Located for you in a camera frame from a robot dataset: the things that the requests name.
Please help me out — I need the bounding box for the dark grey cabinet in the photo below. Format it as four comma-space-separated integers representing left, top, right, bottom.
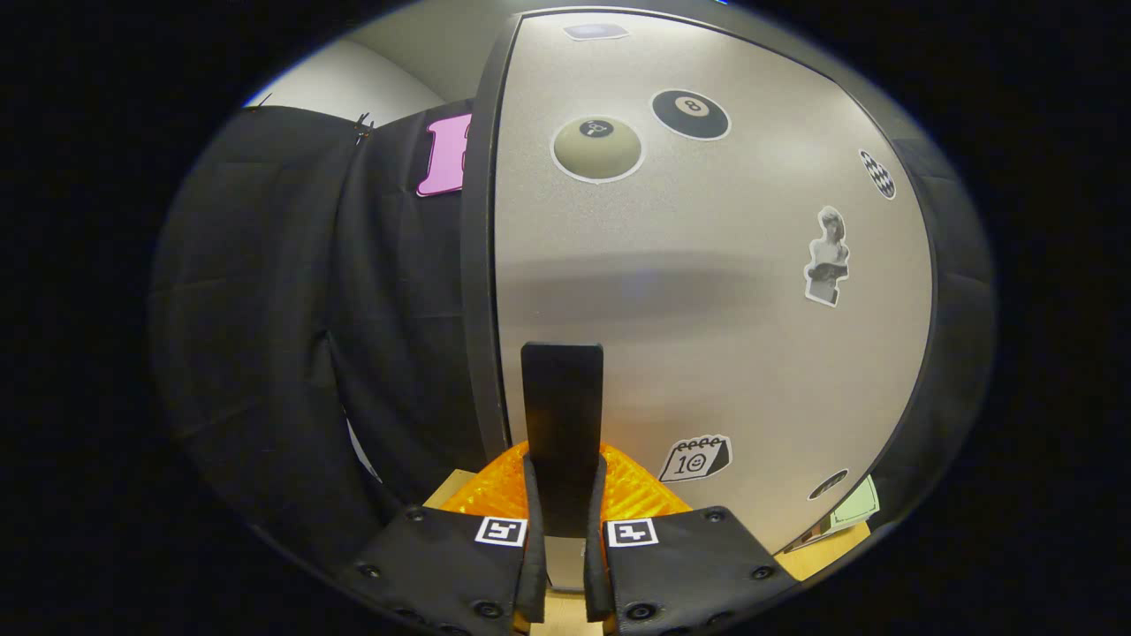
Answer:
458, 4, 951, 553

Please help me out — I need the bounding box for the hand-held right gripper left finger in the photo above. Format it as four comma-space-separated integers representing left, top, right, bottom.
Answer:
338, 440, 550, 636

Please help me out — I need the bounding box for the black door handle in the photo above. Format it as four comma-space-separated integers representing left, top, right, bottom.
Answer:
520, 343, 605, 540

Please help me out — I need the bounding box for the pale green book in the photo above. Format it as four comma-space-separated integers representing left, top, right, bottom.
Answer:
829, 474, 882, 531

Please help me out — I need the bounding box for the black backdrop cloth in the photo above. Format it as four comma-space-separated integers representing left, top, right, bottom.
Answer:
148, 104, 999, 575

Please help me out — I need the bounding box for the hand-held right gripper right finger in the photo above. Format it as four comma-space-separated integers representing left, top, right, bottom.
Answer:
583, 440, 802, 636

